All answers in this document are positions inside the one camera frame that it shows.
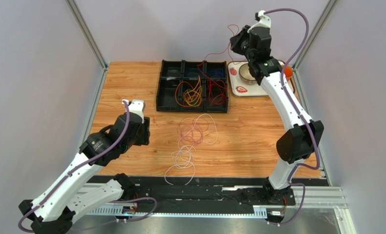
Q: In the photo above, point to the strawberry print serving tray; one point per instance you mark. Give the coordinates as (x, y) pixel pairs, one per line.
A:
(241, 90)

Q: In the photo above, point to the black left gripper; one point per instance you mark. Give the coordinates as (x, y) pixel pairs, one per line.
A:
(145, 132)

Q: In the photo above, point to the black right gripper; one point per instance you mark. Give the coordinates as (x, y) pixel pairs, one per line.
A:
(237, 43)

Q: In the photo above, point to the beige ceramic bowl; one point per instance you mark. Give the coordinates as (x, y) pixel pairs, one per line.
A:
(245, 75)

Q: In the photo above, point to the aluminium corner frame post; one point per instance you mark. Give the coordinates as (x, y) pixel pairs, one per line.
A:
(79, 18)

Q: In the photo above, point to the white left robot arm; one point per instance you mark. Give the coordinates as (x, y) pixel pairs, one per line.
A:
(59, 207)

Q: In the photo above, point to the black compartment organizer tray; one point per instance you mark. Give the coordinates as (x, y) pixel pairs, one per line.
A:
(187, 86)

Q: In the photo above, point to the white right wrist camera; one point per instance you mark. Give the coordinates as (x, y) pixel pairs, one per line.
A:
(262, 20)

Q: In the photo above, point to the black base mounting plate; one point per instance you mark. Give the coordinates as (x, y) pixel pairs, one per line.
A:
(223, 181)

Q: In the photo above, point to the right aluminium corner post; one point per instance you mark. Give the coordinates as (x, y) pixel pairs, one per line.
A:
(325, 15)

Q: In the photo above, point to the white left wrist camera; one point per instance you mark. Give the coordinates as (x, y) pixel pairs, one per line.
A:
(135, 106)

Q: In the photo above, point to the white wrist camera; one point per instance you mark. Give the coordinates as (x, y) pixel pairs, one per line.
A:
(135, 106)
(262, 20)

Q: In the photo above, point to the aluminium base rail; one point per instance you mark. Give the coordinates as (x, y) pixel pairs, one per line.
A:
(217, 201)

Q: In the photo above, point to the orange mug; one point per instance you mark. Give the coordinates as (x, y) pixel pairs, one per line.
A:
(288, 72)

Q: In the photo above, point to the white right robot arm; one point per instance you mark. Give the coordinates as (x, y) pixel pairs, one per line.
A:
(302, 133)

